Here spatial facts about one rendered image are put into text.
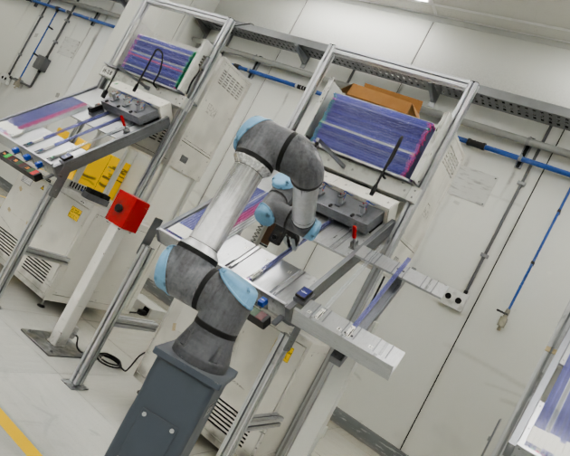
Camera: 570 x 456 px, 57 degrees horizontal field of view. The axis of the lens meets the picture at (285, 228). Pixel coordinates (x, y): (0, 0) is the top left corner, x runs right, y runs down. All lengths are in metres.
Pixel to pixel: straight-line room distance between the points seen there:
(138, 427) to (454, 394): 2.56
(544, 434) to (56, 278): 2.36
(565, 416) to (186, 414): 1.04
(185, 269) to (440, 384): 2.55
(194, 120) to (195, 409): 2.19
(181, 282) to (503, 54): 3.32
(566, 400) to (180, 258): 1.16
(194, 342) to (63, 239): 1.84
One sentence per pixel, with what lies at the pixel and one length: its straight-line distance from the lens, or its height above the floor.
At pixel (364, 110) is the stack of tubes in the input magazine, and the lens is 2.47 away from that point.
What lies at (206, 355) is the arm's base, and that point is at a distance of 1.31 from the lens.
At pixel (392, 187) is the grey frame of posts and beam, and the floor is 1.34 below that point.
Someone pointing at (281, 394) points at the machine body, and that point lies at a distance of 2.16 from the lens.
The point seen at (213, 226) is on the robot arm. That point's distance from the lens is 1.36.
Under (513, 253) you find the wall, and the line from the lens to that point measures 3.68.
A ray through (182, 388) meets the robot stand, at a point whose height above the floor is 0.49.
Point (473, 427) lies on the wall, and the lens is 3.62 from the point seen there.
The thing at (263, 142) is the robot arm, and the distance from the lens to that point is 1.40.
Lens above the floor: 0.90
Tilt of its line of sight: 2 degrees up
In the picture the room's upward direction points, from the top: 28 degrees clockwise
